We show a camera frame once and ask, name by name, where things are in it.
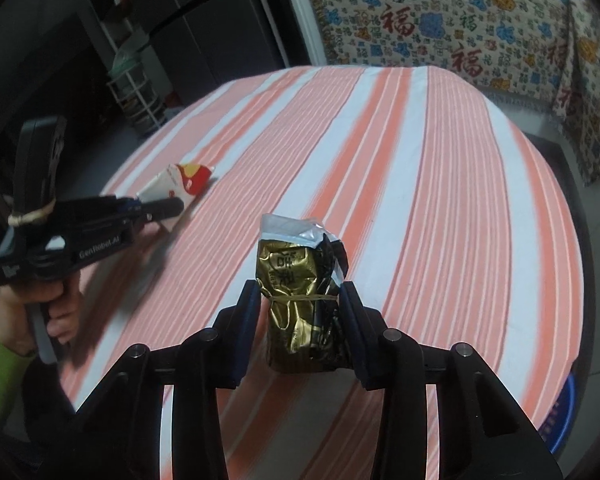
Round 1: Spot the person's left hand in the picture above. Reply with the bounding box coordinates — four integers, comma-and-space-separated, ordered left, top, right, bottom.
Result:
0, 285, 83, 357

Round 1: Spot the round striped table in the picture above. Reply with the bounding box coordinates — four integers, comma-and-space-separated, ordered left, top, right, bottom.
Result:
60, 66, 583, 480

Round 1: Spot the green plastic bag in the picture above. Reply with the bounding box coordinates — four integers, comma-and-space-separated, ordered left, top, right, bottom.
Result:
111, 42, 148, 73

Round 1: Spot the gold foil snack wrapper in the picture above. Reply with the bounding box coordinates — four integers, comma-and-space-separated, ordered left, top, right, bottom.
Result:
256, 213, 353, 373

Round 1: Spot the dark grey refrigerator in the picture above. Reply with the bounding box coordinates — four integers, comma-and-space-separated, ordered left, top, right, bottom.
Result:
145, 0, 291, 111

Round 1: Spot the white packet red yellow print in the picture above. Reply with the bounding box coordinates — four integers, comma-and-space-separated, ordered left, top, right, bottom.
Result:
135, 162, 216, 233

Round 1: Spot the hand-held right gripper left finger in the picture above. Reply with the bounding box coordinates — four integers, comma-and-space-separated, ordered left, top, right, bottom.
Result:
55, 280, 263, 480

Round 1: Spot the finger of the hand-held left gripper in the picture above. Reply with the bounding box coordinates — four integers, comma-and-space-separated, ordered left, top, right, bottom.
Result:
122, 214, 155, 235
125, 196, 186, 220

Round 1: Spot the large printed cloth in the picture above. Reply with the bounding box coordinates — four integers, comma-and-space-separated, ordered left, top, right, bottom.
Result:
297, 0, 581, 106

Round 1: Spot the white wire shelf rack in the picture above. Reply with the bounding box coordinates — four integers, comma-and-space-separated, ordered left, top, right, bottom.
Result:
105, 45, 168, 136

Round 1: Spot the small printed cloth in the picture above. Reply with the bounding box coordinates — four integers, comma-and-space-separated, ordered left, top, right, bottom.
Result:
552, 0, 600, 186

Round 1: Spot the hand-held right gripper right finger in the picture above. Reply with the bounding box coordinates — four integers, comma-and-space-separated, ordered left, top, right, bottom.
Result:
337, 282, 566, 480

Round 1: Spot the blue plastic waste basket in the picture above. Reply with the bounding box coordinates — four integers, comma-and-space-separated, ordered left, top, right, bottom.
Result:
537, 372, 578, 456

